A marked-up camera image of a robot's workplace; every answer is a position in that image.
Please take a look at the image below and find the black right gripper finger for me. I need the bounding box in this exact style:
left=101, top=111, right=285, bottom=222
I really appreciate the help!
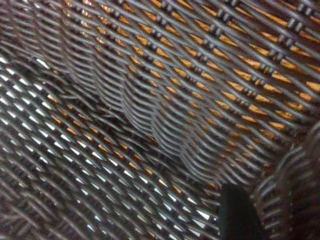
left=216, top=183, right=267, bottom=240

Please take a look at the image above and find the dark brown woven wicker basket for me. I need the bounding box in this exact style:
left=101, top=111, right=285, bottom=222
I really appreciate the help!
left=0, top=0, right=320, bottom=240

